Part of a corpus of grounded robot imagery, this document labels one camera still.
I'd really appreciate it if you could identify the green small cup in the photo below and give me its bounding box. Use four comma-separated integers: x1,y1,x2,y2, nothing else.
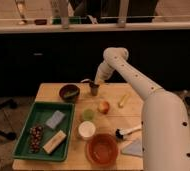
81,109,94,121

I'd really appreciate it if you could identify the orange bowl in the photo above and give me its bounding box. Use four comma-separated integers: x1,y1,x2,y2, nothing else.
85,133,118,168

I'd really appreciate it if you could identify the wooden block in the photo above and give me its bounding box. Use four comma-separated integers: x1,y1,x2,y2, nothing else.
43,130,66,154

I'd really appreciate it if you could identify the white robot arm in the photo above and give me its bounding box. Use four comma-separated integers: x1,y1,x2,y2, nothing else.
95,47,190,171

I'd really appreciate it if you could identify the green plastic tray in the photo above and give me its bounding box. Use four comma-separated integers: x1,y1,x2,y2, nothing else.
13,102,75,162

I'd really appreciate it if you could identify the white cup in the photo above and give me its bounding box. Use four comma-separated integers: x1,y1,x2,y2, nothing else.
78,121,96,140

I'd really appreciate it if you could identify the metal fork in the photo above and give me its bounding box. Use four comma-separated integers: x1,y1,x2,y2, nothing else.
80,78,94,84

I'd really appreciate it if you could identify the white window rail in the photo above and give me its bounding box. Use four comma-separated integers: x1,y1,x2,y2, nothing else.
0,22,190,34

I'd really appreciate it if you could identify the black white brush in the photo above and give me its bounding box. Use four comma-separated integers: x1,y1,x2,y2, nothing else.
115,125,142,139

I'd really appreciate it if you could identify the dark red bowl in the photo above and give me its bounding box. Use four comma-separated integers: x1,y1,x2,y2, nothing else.
59,84,80,103

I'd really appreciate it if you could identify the metal cup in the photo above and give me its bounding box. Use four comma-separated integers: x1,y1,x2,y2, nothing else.
89,82,99,96

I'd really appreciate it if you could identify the grey folded cloth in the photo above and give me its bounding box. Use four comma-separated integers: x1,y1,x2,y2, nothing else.
121,139,143,157

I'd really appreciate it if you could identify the yellow banana piece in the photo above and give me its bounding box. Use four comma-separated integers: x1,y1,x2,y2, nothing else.
118,94,129,108

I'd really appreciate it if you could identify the red grapes bunch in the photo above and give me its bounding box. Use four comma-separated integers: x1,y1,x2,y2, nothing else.
30,125,43,153

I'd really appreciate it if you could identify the peach fruit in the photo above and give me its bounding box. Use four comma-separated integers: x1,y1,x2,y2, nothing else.
98,101,110,114

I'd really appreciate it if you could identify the blue sponge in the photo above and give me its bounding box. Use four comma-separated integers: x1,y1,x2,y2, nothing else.
45,110,65,129

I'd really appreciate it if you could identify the black office chair base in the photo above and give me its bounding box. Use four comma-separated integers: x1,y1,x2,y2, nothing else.
0,99,17,140

